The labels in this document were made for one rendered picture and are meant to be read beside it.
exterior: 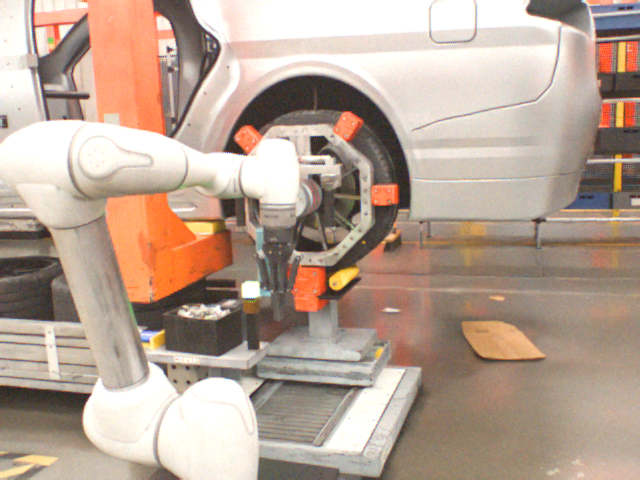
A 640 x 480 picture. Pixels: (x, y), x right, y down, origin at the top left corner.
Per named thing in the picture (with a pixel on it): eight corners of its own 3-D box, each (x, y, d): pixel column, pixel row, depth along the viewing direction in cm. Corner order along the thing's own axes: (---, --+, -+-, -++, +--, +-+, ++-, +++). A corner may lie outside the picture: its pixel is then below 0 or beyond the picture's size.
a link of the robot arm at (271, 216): (288, 205, 163) (288, 230, 164) (301, 201, 172) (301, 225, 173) (253, 204, 166) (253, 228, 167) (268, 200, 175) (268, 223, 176)
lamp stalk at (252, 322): (261, 349, 210) (257, 283, 207) (256, 352, 207) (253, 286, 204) (251, 348, 211) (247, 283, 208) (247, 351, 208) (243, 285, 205)
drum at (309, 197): (325, 212, 270) (324, 176, 267) (308, 220, 250) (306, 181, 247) (291, 212, 274) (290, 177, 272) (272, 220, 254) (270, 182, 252)
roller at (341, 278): (360, 275, 292) (360, 261, 291) (341, 291, 265) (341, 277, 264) (347, 274, 294) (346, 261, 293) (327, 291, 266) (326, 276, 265)
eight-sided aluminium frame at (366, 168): (376, 264, 267) (373, 122, 258) (373, 267, 261) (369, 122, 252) (248, 260, 283) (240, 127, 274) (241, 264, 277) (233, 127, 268)
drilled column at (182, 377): (217, 472, 227) (209, 351, 220) (203, 488, 218) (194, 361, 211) (190, 469, 230) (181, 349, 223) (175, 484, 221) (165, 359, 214)
